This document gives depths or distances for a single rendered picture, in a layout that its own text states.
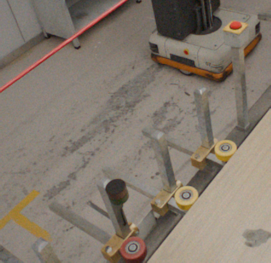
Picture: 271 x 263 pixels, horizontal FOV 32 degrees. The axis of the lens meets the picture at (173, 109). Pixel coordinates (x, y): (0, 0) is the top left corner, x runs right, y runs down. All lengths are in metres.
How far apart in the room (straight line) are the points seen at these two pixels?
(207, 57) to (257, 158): 1.73
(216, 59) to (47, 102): 1.35
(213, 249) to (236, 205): 0.17
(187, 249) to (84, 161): 1.75
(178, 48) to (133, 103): 0.52
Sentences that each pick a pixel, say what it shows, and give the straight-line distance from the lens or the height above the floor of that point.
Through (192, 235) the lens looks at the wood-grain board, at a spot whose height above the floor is 0.90.
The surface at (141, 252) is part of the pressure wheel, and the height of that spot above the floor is 0.91.
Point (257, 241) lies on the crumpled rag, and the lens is 1.47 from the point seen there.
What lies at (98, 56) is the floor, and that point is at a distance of 4.06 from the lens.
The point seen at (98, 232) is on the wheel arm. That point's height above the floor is 0.86.
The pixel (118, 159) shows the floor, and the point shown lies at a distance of 3.06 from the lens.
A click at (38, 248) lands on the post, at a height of 1.14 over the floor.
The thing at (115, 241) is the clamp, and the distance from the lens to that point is 1.59.
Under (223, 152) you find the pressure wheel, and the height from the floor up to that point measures 0.91.
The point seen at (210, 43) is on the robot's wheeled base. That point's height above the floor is 0.28.
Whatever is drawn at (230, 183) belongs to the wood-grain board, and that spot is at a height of 0.90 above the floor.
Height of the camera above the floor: 2.15
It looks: 40 degrees down
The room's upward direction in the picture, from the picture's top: 12 degrees counter-clockwise
